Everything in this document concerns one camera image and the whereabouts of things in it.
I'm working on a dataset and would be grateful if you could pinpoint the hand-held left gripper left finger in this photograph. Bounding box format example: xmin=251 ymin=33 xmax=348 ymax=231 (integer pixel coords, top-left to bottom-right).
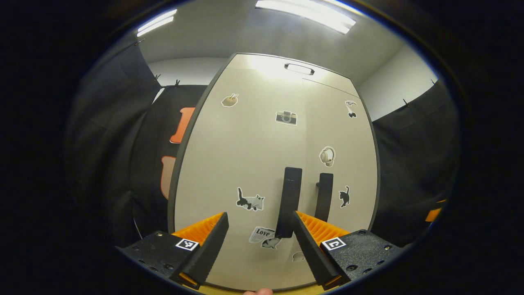
xmin=116 ymin=211 xmax=230 ymax=290

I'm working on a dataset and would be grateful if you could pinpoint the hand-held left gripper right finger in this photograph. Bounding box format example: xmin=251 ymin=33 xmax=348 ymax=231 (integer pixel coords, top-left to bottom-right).
xmin=294 ymin=210 xmax=406 ymax=290

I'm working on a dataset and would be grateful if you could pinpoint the black door handle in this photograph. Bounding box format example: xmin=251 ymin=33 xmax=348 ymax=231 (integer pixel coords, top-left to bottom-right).
xmin=314 ymin=172 xmax=334 ymax=222
xmin=275 ymin=167 xmax=303 ymax=239

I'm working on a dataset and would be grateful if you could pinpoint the white cabinet door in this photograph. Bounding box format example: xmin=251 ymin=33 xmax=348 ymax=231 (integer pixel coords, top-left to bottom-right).
xmin=174 ymin=67 xmax=308 ymax=290
xmin=302 ymin=78 xmax=378 ymax=284

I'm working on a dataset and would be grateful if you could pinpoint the white cabinet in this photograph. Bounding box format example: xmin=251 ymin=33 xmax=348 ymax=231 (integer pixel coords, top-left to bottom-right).
xmin=167 ymin=52 xmax=382 ymax=293

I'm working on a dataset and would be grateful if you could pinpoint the white cabinet drawer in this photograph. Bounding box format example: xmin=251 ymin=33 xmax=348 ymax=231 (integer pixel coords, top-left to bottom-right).
xmin=224 ymin=53 xmax=361 ymax=98

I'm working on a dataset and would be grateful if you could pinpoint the ceiling light panel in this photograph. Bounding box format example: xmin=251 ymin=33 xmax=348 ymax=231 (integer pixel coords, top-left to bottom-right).
xmin=255 ymin=0 xmax=357 ymax=35
xmin=137 ymin=9 xmax=178 ymax=38

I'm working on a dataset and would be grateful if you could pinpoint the black drawer handle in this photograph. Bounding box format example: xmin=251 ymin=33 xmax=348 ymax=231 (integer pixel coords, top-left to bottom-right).
xmin=284 ymin=63 xmax=315 ymax=76

